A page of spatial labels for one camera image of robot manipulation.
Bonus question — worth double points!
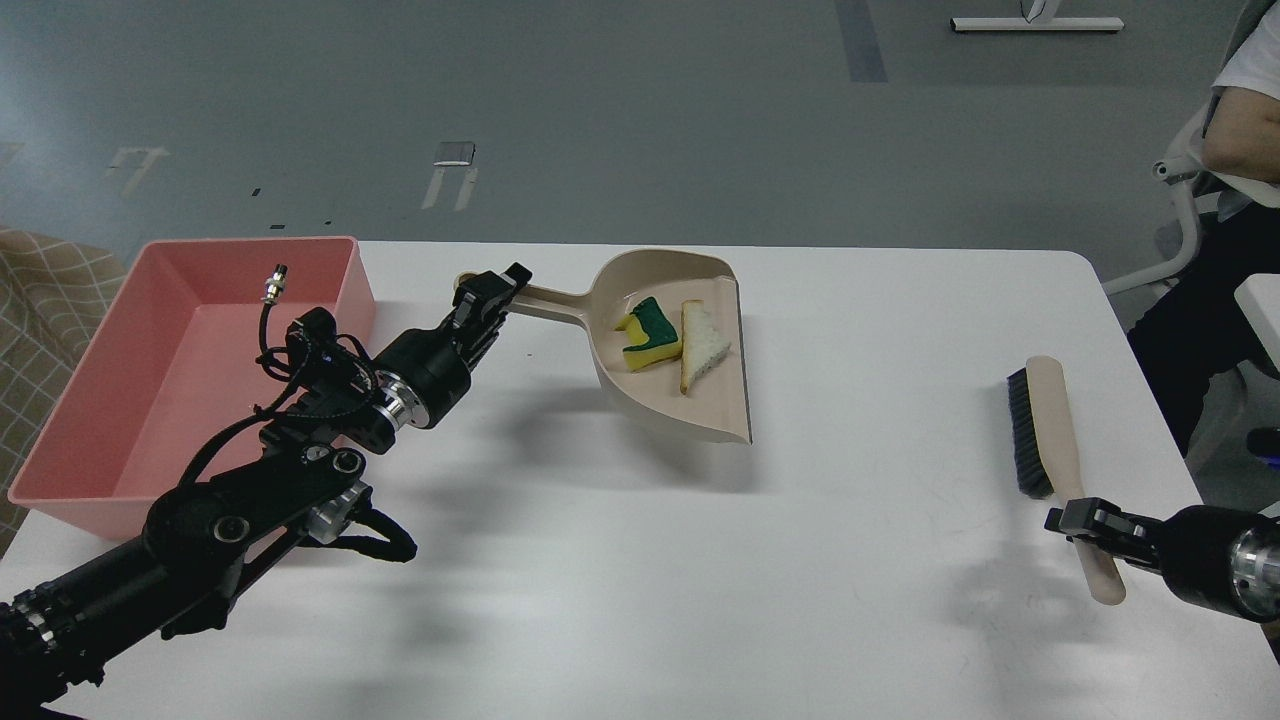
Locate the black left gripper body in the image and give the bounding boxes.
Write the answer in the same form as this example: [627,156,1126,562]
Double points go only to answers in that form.
[374,315,500,429]

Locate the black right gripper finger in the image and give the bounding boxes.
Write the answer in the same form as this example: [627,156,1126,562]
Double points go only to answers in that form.
[1068,533,1161,573]
[1044,497,1161,541]

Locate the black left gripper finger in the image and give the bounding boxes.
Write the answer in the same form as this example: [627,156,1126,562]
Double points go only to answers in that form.
[454,263,532,331]

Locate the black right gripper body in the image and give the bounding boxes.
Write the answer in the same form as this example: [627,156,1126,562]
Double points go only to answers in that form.
[1151,505,1279,623]

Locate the beige hand brush black bristles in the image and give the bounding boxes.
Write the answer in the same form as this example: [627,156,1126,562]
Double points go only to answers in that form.
[1006,355,1128,607]

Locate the yellow green sponge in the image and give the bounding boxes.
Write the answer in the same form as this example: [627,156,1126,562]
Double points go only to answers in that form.
[614,296,684,372]

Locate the toast bread slice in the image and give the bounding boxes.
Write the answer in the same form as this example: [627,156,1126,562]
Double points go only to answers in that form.
[680,300,731,396]

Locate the beige plastic dustpan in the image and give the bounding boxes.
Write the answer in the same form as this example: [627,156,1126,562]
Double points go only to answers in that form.
[509,249,753,445]

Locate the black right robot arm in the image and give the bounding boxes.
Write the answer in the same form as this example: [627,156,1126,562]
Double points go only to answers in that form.
[1016,427,1277,624]

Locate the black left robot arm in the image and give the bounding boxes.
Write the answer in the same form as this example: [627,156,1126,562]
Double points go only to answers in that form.
[3,264,531,719]

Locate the pink plastic bin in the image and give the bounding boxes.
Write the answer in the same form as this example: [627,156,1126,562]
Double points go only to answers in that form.
[8,237,375,541]

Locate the white office chair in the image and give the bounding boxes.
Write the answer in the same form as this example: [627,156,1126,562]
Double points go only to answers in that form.
[1103,97,1279,296]

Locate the beige checkered cloth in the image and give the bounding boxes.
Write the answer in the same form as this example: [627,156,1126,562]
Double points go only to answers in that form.
[1,227,125,491]

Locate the white bar on floor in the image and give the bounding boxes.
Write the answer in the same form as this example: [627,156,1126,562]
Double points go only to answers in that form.
[950,17,1125,35]

